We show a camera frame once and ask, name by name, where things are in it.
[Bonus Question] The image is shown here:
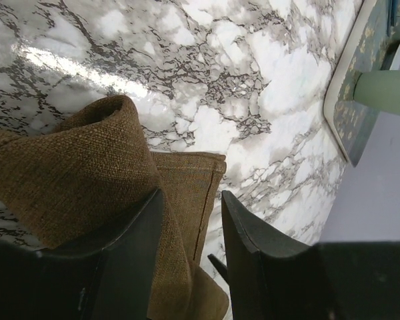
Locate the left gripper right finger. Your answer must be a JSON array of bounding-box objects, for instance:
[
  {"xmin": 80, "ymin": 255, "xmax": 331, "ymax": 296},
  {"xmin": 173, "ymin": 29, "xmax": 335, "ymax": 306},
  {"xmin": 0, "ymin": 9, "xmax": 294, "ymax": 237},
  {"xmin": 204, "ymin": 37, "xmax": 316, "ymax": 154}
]
[{"xmin": 221, "ymin": 191, "xmax": 400, "ymax": 319}]

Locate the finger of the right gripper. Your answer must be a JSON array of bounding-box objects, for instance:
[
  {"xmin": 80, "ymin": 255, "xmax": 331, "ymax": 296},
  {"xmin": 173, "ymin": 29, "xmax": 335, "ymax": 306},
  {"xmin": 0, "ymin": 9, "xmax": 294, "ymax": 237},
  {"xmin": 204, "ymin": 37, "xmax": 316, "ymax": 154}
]
[{"xmin": 207, "ymin": 254, "xmax": 227, "ymax": 282}]

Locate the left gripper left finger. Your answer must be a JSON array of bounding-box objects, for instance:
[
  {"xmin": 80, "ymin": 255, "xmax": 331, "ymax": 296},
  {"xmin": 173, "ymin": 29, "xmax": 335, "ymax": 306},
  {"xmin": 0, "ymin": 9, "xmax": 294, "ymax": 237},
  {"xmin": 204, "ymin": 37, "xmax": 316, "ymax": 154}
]
[{"xmin": 0, "ymin": 190, "xmax": 164, "ymax": 319}]

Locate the brown cloth napkin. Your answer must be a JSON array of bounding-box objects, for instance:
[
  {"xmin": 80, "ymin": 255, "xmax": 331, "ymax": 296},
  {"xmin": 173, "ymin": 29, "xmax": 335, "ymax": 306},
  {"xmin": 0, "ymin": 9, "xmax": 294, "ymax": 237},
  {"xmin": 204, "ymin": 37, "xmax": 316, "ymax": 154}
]
[{"xmin": 0, "ymin": 95, "xmax": 229, "ymax": 319}]

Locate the light green cup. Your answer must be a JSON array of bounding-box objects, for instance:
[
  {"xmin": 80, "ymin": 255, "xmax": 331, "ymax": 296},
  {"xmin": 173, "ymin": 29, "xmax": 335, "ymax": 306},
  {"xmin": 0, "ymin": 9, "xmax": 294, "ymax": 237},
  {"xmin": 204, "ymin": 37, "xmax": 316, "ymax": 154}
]
[{"xmin": 353, "ymin": 70, "xmax": 400, "ymax": 116}]

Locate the floral blue serving tray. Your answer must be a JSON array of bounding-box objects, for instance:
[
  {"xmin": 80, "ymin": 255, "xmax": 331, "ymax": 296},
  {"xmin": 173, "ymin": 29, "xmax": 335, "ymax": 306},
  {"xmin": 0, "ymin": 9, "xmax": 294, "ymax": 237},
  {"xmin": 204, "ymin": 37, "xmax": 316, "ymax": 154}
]
[{"xmin": 323, "ymin": 1, "xmax": 400, "ymax": 167}]

